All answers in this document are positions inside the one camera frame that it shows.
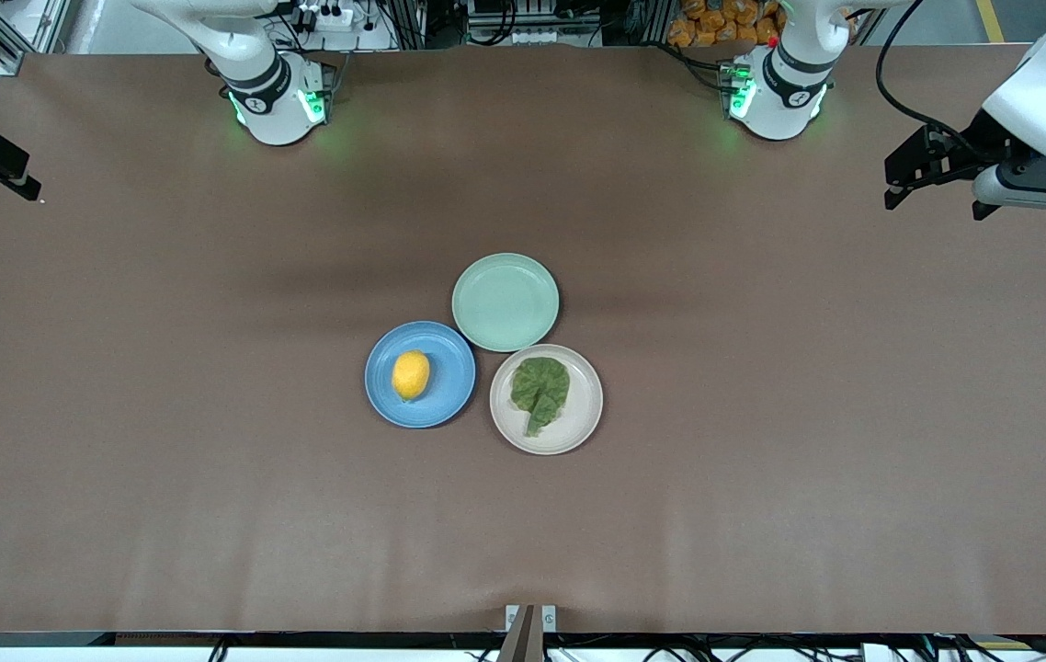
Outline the beige plate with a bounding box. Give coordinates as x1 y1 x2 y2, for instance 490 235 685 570
489 344 604 456

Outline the orange snack bag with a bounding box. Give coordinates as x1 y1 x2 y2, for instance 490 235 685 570
667 0 781 47

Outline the metal table edge bracket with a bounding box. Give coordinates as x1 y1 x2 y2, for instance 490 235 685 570
505 604 558 662

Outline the grey arm base box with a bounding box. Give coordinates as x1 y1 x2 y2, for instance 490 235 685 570
301 60 337 122
719 57 756 119

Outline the blue plate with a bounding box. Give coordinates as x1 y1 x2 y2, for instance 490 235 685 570
365 321 477 429

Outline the yellow lemon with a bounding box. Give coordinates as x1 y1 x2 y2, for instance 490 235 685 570
392 350 431 402

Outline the green lettuce leaf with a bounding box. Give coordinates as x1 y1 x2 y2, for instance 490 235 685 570
510 357 572 438

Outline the green plate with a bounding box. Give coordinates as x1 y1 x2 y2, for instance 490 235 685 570
451 253 561 353

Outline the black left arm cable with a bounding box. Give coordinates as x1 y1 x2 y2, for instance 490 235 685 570
874 0 983 141

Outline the white power strip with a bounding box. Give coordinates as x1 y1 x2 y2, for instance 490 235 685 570
296 3 356 30

